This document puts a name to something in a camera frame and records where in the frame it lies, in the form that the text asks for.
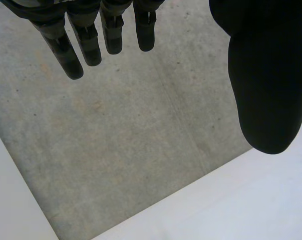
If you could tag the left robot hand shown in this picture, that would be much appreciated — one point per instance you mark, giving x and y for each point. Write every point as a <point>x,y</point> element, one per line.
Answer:
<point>266,75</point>

